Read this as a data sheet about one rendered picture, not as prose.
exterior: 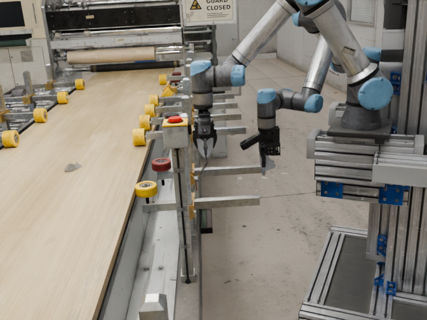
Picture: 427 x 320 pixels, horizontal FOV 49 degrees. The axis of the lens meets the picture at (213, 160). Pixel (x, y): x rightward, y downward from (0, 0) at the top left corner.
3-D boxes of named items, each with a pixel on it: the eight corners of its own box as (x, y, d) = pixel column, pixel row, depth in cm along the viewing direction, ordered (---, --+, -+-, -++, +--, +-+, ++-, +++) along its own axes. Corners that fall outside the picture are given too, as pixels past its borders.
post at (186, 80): (196, 167, 246) (189, 77, 229) (196, 169, 243) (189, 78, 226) (189, 167, 246) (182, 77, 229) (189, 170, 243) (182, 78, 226)
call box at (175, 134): (189, 142, 137) (187, 117, 134) (189, 150, 130) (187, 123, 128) (166, 143, 137) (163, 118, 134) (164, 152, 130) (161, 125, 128)
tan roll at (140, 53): (211, 55, 438) (210, 42, 434) (211, 57, 426) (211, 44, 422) (59, 64, 436) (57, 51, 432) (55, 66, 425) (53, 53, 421)
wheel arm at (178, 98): (234, 97, 289) (234, 91, 287) (234, 98, 285) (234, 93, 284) (154, 102, 288) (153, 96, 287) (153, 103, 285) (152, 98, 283)
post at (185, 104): (196, 192, 224) (189, 94, 207) (196, 195, 220) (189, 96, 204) (189, 193, 224) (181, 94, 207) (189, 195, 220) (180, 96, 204)
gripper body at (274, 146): (280, 157, 190) (280, 129, 186) (259, 158, 190) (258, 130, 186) (277, 151, 198) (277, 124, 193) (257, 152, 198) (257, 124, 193)
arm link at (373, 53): (380, 79, 212) (382, 49, 208) (352, 77, 221) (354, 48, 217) (391, 75, 220) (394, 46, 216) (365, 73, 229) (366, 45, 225)
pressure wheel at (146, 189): (149, 205, 179) (146, 178, 175) (164, 210, 174) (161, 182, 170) (133, 213, 173) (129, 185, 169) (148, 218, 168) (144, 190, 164)
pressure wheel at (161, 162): (173, 181, 201) (171, 155, 197) (172, 188, 193) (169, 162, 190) (154, 181, 201) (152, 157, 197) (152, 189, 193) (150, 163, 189)
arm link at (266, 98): (281, 88, 185) (267, 93, 179) (281, 115, 189) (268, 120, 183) (265, 86, 190) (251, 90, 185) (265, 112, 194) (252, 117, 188)
